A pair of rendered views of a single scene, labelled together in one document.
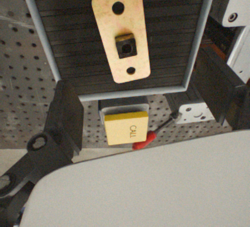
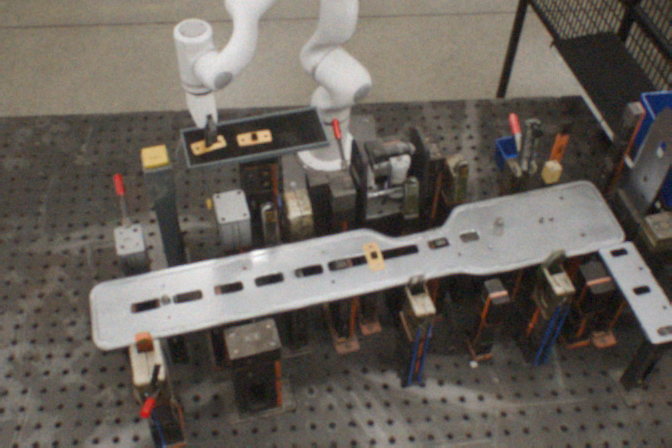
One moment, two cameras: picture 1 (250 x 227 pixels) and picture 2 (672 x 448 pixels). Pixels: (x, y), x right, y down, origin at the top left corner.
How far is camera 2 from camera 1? 2.06 m
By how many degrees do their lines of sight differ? 68
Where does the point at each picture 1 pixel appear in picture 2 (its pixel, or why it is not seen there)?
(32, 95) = (62, 189)
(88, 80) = (191, 137)
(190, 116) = (125, 235)
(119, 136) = (150, 152)
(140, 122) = (163, 159)
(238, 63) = (172, 277)
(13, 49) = (132, 179)
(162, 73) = (196, 159)
